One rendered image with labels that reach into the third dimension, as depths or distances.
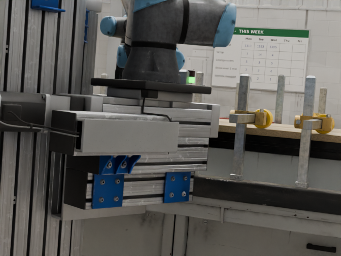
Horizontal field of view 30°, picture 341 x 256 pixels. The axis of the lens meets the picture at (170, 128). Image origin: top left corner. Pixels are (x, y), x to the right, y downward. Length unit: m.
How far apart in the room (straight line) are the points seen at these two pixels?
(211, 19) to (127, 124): 0.41
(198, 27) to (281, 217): 1.09
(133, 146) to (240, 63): 8.41
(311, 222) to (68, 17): 1.29
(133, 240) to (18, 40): 1.56
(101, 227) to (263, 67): 6.95
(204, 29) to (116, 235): 1.54
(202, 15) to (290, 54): 8.04
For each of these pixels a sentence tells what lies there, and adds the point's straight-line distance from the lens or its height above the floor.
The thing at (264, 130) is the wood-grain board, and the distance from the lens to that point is 2.62.
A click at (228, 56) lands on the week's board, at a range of 9.79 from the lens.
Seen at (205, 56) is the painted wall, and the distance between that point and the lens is 9.90.
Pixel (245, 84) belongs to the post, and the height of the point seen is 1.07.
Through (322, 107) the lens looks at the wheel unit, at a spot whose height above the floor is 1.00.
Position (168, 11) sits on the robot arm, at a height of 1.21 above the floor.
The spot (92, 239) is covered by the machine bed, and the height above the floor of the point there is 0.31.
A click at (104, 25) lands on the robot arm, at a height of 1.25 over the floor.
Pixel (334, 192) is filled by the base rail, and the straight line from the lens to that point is 2.41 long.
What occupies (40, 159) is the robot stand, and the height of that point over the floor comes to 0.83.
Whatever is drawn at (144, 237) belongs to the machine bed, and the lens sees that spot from 2.91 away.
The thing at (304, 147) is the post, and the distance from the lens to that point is 2.42.
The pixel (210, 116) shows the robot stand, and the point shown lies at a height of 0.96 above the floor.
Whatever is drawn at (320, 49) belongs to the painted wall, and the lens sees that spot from 9.62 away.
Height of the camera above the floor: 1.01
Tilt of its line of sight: 3 degrees down
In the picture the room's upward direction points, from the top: 4 degrees clockwise
